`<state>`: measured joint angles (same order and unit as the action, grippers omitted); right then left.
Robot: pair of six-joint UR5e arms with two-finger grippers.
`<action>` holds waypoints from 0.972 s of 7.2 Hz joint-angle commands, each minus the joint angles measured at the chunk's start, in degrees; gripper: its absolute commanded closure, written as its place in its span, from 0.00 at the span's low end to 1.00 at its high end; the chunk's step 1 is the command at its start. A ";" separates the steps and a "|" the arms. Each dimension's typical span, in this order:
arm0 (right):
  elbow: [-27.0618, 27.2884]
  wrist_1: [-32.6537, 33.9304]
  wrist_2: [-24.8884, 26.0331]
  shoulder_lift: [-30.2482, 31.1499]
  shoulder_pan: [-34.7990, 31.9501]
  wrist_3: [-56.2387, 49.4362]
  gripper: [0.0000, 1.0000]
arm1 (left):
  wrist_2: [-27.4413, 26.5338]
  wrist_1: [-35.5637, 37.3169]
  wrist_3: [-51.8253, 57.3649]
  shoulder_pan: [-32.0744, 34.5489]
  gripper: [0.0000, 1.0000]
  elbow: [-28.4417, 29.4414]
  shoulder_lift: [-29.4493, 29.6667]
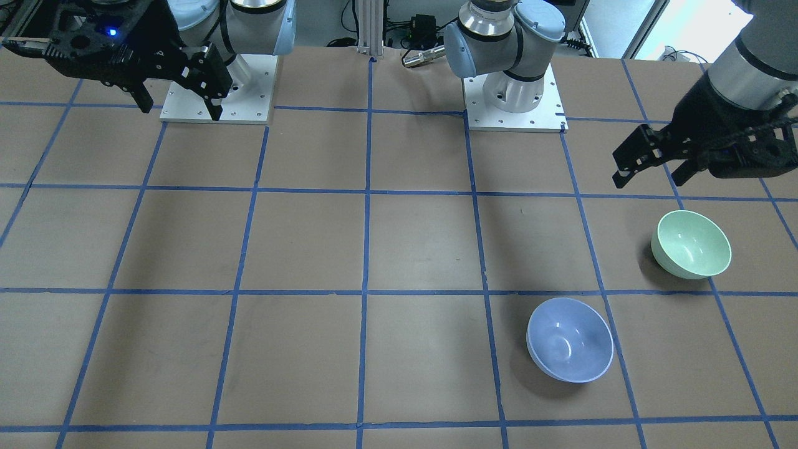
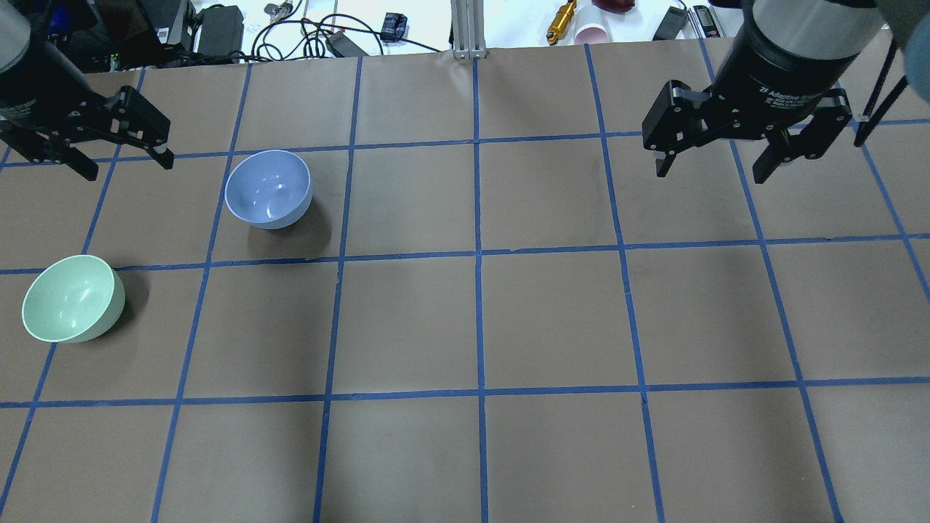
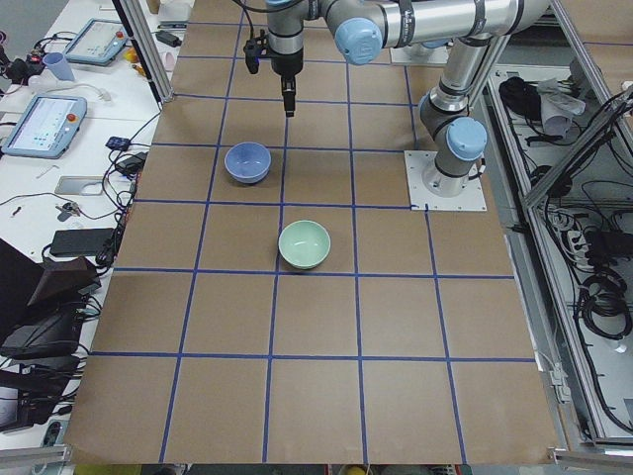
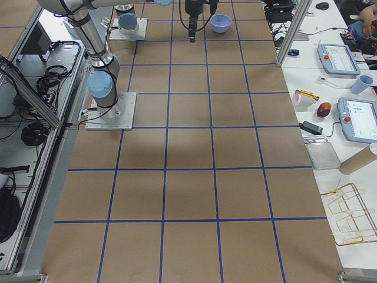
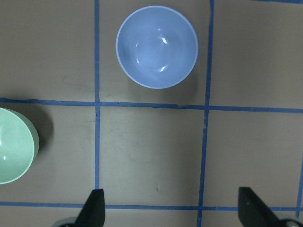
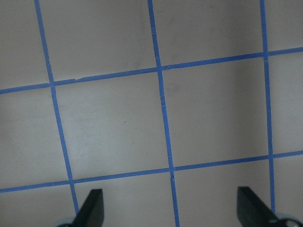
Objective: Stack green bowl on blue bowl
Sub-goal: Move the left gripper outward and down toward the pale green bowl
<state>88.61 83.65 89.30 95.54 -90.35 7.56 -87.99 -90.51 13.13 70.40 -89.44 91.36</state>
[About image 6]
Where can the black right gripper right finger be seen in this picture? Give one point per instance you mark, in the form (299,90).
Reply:
(253,212)

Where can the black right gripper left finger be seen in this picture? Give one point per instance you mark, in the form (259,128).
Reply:
(91,213)

